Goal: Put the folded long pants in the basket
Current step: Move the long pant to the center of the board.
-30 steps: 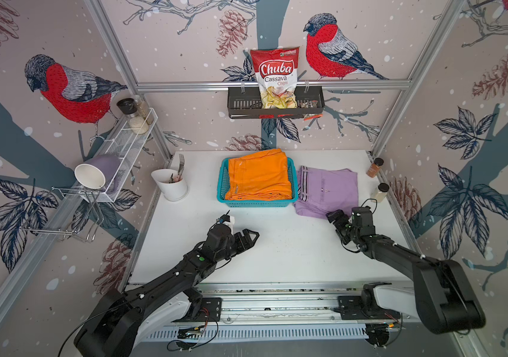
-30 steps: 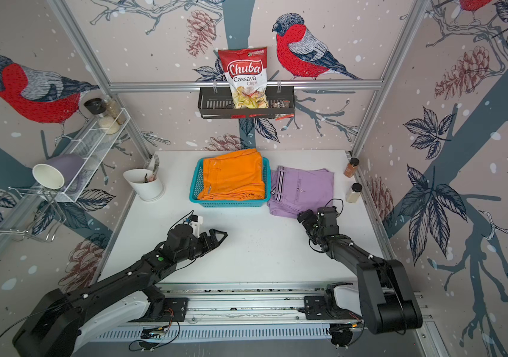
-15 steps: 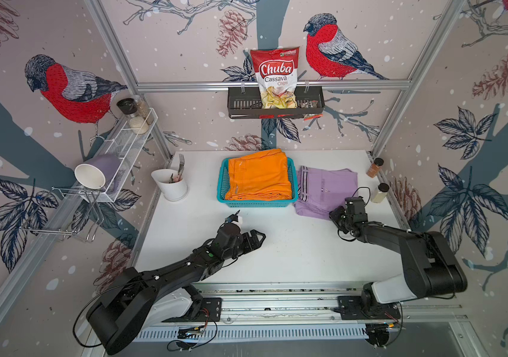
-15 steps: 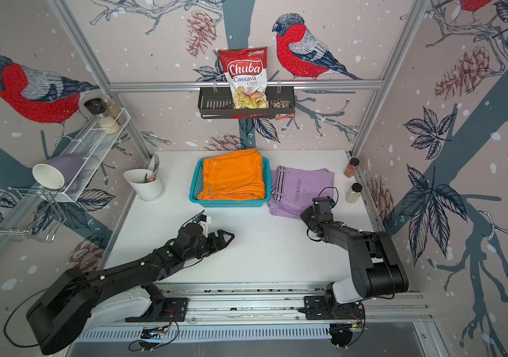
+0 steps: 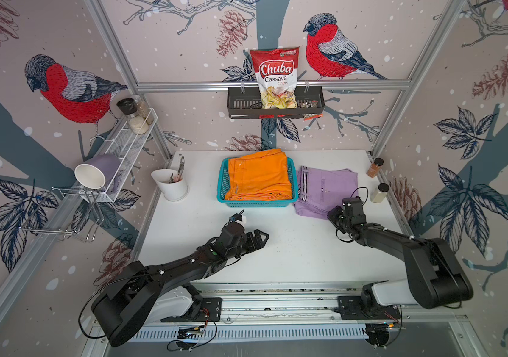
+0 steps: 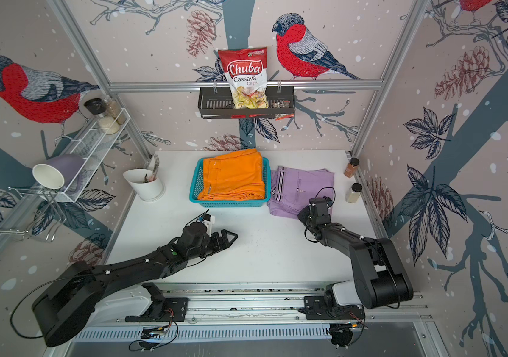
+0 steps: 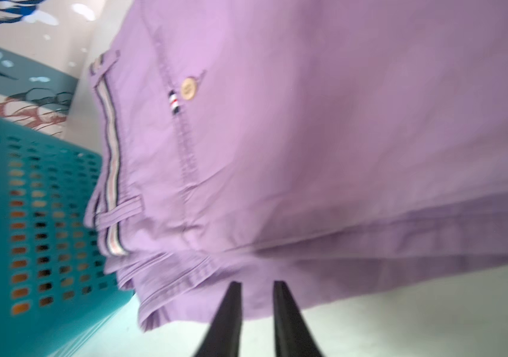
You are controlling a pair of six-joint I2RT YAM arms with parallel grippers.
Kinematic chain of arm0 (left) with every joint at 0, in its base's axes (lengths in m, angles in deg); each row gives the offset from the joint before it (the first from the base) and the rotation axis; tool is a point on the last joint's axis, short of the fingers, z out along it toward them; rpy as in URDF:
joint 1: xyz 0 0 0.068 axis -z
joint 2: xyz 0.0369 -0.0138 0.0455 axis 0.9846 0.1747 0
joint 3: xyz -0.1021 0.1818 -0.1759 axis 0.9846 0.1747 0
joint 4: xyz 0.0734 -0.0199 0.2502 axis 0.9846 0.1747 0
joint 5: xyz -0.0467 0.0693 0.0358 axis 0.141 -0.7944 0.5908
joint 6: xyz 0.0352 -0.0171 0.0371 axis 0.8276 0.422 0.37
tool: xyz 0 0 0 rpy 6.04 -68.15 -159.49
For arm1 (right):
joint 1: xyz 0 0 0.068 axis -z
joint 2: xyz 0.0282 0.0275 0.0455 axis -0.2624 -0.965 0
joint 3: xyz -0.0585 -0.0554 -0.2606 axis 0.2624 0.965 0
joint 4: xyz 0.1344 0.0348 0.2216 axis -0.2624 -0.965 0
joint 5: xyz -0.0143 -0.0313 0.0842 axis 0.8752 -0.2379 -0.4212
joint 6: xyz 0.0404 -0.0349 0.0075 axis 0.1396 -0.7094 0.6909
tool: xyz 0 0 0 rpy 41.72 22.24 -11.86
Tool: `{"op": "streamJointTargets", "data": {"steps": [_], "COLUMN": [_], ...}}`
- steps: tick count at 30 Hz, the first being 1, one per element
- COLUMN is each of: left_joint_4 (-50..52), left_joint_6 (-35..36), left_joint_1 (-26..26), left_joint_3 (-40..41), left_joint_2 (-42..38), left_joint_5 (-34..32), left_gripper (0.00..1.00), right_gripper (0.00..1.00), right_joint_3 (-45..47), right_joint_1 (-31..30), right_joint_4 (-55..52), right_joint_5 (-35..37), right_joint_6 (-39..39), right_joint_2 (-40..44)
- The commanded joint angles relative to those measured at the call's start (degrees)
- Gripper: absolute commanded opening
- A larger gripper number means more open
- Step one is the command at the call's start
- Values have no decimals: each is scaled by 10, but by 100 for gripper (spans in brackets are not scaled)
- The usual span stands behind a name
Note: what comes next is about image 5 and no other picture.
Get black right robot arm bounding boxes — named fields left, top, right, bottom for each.
left=327, top=197, right=474, bottom=309

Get white wire wall shelf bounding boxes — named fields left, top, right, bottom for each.
left=96, top=109, right=158, bottom=203

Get metal wire mug holder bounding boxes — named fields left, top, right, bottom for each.
left=17, top=185, right=105, bottom=242

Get white utensil cup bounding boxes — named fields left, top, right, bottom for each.
left=151, top=169, right=189, bottom=202

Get teal plastic basket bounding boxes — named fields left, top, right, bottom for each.
left=217, top=157, right=299, bottom=208

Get red cassava chips bag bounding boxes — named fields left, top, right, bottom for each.
left=250, top=47, right=300, bottom=109

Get purple pants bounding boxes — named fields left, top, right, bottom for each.
left=294, top=166, right=358, bottom=220

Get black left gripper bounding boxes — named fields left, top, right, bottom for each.
left=226, top=228, right=270, bottom=260

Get white bottle black cap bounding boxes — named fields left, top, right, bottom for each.
left=370, top=182, right=390, bottom=203

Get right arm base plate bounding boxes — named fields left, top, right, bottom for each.
left=332, top=295, right=402, bottom=321

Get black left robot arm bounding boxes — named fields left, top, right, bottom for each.
left=91, top=213, right=270, bottom=347

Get black lidded jar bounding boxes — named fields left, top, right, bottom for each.
left=116, top=98, right=139, bottom=118

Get lilac mug on rack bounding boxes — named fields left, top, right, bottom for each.
left=74, top=154, right=121, bottom=190

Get orange pants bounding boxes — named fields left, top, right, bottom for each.
left=224, top=149, right=293, bottom=202

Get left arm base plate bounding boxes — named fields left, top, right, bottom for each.
left=160, top=297, right=223, bottom=323

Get black wire wall basket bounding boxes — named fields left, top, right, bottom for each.
left=227, top=86, right=325, bottom=119

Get brown spice bottle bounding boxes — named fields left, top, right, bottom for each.
left=367, top=158, right=384, bottom=178

